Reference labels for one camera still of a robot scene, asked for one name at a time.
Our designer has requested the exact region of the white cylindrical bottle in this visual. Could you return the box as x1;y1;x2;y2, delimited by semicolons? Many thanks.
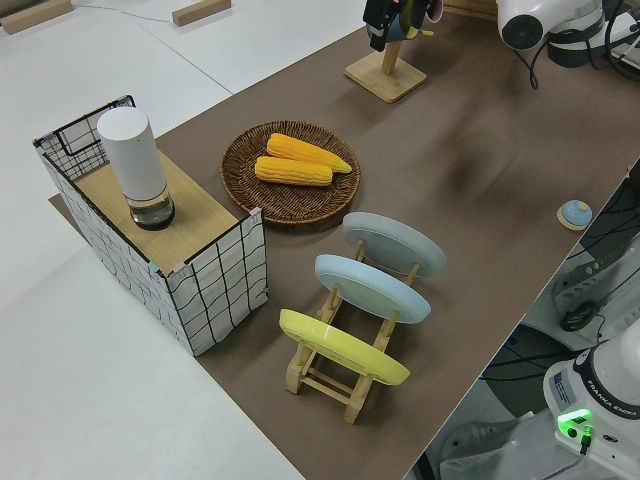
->
96;108;177;232

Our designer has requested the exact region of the thin blue cable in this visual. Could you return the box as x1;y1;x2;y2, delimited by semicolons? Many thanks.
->
74;3;174;24

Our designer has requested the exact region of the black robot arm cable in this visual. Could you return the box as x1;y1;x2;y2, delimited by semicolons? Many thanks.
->
514;27;551;91

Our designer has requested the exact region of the round wicker basket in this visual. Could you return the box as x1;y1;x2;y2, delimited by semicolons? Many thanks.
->
220;119;362;230

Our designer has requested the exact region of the wooden mug tree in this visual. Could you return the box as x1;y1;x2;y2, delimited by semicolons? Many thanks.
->
344;27;434;105

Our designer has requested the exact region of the black cable bundle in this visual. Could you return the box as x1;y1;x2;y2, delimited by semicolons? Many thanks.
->
559;299;599;332

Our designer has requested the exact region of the light wooden cabinet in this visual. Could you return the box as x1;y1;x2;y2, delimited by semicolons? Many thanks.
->
442;0;501;21

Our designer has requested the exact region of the yellow plate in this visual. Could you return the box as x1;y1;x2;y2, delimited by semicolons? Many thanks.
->
278;308;412;386

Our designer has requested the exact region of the white power strip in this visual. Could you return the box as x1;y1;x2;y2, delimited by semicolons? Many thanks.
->
552;249;626;326

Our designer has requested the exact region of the light blue plate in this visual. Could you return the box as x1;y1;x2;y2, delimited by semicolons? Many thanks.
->
314;254;432;326

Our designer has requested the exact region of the grey plate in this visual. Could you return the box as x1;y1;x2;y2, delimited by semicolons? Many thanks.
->
342;211;447;280

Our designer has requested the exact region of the yellow corn cob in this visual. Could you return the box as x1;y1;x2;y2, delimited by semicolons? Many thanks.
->
254;156;334;188
266;132;354;175

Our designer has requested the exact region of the wooden plate rack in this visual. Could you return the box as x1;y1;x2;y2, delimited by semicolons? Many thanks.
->
285;238;421;425

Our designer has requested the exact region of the dark blue mug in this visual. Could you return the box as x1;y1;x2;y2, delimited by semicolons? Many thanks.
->
367;0;425;45

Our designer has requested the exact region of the wooden block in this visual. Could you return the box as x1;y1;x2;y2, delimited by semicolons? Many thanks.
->
171;0;234;28
0;0;74;36

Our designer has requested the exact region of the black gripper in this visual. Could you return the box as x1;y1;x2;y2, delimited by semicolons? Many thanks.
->
362;0;402;51

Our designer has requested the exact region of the wire grid storage box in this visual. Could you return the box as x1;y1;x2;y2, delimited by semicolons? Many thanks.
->
32;93;271;358

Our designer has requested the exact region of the brown table mat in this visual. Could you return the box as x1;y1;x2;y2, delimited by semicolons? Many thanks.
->
48;0;640;480

